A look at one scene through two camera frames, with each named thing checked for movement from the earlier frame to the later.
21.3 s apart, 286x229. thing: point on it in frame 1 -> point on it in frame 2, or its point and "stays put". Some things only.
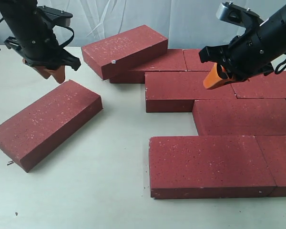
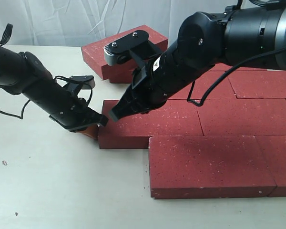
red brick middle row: [265, 117] stays put
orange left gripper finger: [59, 74] -> [91, 131]
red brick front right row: [279, 151] stays put
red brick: [28, 137] -> [173, 118]
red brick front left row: [208, 166] stays put
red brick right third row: [281, 85] stays put
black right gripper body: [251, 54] -> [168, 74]
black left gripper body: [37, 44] -> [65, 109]
